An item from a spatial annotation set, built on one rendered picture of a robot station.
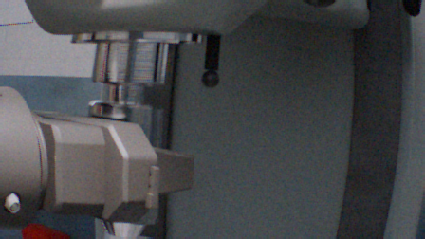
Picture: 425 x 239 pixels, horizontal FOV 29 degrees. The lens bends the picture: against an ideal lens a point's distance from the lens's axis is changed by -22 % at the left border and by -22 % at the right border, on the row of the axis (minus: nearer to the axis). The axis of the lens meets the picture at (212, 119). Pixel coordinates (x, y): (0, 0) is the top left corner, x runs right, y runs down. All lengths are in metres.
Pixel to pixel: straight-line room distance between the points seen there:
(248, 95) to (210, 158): 0.07
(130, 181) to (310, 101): 0.45
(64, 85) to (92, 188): 4.70
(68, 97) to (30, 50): 0.44
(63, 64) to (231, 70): 4.30
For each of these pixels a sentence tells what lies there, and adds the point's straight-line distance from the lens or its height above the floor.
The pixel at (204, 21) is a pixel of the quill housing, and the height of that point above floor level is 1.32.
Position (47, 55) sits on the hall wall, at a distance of 5.29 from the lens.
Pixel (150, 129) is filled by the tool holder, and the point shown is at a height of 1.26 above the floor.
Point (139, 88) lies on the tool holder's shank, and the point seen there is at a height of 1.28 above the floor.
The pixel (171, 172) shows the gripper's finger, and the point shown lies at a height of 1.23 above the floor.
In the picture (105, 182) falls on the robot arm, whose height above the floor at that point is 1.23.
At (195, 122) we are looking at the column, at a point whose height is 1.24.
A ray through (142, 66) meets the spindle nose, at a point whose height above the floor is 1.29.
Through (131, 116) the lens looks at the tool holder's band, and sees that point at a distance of 0.57.
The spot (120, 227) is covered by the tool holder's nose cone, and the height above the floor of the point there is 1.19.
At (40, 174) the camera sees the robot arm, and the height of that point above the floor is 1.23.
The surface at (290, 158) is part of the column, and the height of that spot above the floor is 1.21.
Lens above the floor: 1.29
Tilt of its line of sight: 3 degrees down
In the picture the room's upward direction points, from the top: 4 degrees clockwise
